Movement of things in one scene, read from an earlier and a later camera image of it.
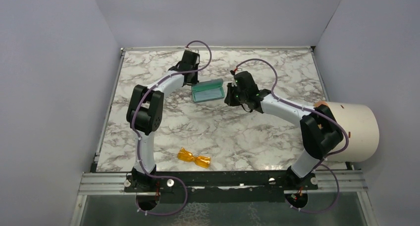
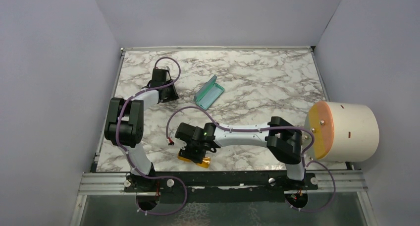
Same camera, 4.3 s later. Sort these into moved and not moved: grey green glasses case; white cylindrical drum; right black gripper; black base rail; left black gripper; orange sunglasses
Moved: right black gripper; left black gripper; grey green glasses case
Not moved: orange sunglasses; black base rail; white cylindrical drum
